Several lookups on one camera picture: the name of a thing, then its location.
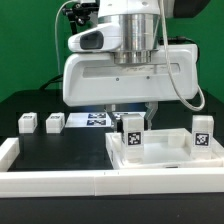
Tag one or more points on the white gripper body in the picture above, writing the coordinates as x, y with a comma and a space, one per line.
98, 73

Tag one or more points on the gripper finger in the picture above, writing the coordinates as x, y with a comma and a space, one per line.
115, 122
152, 108

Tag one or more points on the white square table top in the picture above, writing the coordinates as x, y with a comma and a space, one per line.
167, 148

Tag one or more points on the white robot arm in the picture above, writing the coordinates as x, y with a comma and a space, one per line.
143, 24

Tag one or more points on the white AprilTag base sheet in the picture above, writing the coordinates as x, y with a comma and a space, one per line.
94, 119

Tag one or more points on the white U-shaped obstacle fence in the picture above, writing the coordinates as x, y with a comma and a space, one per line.
102, 182

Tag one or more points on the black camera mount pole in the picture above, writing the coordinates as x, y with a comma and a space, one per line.
79, 14

